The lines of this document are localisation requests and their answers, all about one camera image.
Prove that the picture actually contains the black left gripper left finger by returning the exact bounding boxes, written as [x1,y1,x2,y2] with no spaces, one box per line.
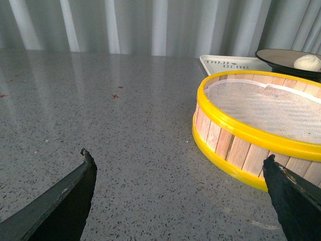
[1,149,97,240]

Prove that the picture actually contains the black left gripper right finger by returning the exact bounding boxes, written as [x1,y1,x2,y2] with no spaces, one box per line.
[263,154,320,240]

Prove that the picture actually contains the beige plate with black rim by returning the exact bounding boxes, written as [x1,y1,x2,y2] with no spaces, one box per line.
[255,49,320,83]

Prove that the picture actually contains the white steamed bun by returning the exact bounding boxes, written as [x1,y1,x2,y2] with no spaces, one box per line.
[293,55,320,72]

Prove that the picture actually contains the cream bear tray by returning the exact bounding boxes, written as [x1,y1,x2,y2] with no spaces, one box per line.
[199,55,272,76]

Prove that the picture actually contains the white steamer liner cloth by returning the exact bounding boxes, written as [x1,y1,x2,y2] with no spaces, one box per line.
[204,79,320,144]

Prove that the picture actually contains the yellow rimmed bamboo steamer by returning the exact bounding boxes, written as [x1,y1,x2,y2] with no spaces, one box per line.
[192,70,320,191]

